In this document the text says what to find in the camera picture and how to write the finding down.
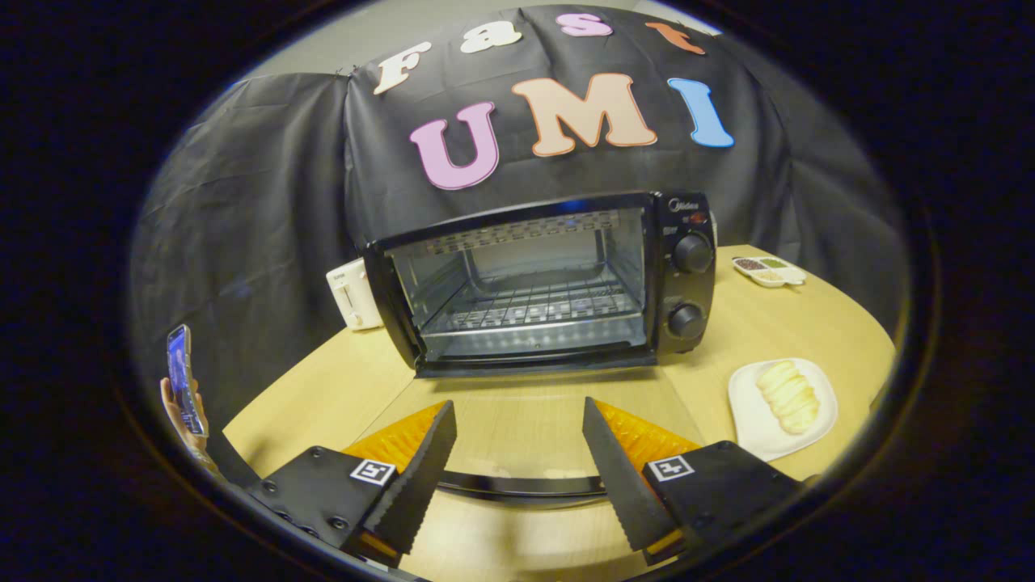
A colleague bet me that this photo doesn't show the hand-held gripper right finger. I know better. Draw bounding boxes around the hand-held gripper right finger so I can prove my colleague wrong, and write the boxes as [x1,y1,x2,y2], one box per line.
[581,396,811,567]

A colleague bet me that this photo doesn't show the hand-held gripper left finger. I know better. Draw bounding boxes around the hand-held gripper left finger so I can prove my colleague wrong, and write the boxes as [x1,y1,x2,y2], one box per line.
[241,400,458,570]

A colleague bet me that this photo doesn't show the ridged bread roll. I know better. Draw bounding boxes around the ridged bread roll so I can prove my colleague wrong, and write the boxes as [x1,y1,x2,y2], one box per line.
[755,361,821,436]

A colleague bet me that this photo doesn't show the black toaster oven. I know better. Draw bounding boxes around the black toaster oven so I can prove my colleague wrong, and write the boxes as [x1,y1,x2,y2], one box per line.
[352,190,717,508]

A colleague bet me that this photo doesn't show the white pop-up toaster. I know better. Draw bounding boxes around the white pop-up toaster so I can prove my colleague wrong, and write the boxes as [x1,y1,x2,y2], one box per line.
[326,257,385,331]

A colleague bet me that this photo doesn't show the white square plate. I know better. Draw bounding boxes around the white square plate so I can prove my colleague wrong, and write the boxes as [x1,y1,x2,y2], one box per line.
[728,357,839,462]

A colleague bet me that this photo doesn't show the smartphone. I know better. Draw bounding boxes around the smartphone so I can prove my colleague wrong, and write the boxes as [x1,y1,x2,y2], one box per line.
[167,324,208,438]

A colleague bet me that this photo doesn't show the white divided condiment dish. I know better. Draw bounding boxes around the white divided condiment dish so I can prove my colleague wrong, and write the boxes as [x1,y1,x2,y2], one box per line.
[732,255,807,289]

